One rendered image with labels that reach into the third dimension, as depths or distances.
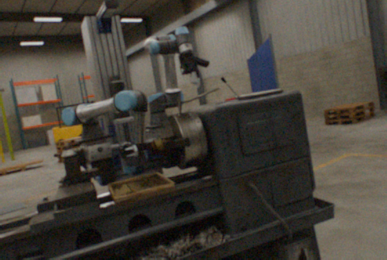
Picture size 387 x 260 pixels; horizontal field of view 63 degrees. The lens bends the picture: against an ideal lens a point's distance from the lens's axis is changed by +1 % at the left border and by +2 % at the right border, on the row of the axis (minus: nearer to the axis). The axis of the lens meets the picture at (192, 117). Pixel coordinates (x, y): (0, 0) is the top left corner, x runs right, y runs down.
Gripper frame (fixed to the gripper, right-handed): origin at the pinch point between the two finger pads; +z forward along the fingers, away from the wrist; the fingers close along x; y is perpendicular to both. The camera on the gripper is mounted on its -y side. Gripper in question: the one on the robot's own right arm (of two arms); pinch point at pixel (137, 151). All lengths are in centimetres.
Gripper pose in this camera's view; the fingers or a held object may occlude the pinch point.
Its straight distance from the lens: 169.3
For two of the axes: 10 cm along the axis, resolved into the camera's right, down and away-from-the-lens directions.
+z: 3.4, -0.2, -9.4
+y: -9.2, 1.9, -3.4
